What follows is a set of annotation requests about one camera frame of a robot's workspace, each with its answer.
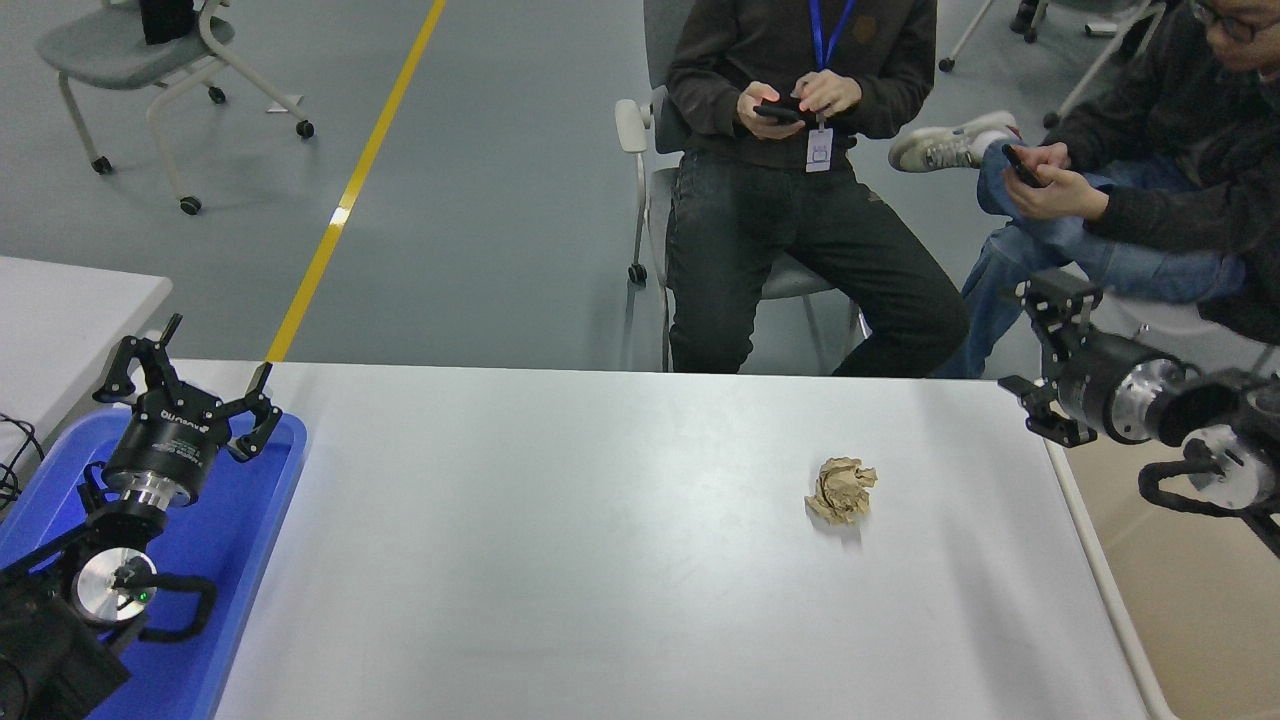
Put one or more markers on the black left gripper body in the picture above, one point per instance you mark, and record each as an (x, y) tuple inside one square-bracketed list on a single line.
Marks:
[(170, 445)]

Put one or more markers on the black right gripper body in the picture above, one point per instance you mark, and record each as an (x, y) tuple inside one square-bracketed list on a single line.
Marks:
[(1095, 385)]

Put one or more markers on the black phone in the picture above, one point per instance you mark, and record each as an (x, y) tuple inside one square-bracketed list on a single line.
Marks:
[(778, 114), (1020, 165)]

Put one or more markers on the tan paper ball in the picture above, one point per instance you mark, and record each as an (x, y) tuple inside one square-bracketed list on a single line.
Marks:
[(840, 490)]

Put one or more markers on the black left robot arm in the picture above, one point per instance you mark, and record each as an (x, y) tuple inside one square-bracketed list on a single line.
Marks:
[(50, 640)]

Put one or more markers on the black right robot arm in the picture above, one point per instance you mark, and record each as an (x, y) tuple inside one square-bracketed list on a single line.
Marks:
[(1215, 410)]

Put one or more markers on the person's left hand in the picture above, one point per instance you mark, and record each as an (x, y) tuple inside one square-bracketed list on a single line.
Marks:
[(835, 92), (1065, 195)]

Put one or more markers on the person's right hand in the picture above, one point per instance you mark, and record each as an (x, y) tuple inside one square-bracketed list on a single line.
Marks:
[(765, 125), (1045, 155)]

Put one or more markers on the blue plastic tray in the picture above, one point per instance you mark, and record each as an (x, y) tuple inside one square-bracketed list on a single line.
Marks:
[(230, 520)]

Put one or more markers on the white side table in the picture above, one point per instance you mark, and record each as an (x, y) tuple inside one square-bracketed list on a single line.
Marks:
[(60, 320)]

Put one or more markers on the seated person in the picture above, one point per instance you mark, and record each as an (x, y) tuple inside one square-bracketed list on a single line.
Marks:
[(720, 250), (1160, 260)]

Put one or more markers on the white-legged rolling chair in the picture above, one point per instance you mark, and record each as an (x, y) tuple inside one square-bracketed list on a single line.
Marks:
[(1100, 65)]

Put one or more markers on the large pale bin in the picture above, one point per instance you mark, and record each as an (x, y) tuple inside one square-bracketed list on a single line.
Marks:
[(1180, 620)]

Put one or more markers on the black bag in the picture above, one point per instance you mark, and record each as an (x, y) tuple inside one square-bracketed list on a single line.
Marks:
[(165, 20)]

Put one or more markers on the grey chair with white armrest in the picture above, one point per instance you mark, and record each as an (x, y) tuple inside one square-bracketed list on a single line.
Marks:
[(631, 125)]

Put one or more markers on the grey chair with white frame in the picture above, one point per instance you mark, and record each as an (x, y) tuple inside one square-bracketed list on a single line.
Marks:
[(110, 45)]

